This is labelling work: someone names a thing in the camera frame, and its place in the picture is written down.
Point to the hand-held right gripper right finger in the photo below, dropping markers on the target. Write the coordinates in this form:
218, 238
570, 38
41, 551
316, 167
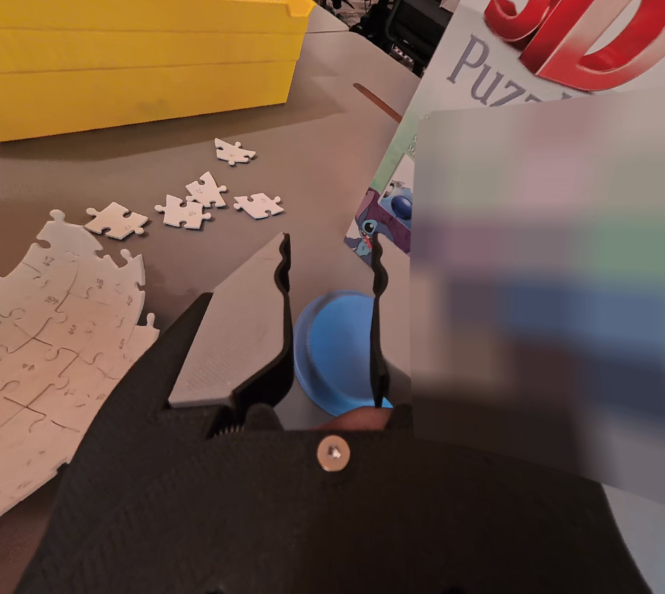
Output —
397, 334

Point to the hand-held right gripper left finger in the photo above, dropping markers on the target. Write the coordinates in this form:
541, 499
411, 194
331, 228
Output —
234, 334

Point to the yellow plastic bin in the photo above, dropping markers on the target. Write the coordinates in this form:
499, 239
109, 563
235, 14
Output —
156, 59

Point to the partly built puzzle ball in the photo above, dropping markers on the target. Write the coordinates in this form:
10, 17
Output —
52, 345

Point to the white puzzle piece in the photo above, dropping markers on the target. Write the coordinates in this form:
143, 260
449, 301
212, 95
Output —
208, 190
184, 212
260, 204
117, 220
234, 151

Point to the printed puzzle box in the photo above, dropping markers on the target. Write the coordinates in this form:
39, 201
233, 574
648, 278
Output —
493, 64

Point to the blue plastic stand dish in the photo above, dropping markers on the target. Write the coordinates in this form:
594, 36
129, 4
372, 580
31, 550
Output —
332, 345

